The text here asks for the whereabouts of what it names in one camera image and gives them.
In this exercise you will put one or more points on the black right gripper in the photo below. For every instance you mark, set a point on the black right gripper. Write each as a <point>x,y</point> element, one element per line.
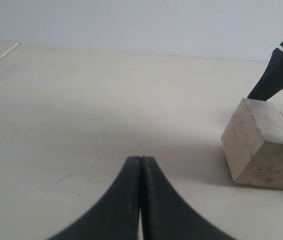
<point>271,82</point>

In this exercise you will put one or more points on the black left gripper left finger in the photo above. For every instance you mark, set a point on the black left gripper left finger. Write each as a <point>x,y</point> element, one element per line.
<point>115,216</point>

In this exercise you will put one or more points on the largest wooden cube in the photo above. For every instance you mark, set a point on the largest wooden cube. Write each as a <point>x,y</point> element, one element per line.
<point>253,144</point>

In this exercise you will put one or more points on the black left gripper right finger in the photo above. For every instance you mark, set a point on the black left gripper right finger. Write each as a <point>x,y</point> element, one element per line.
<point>164,213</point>

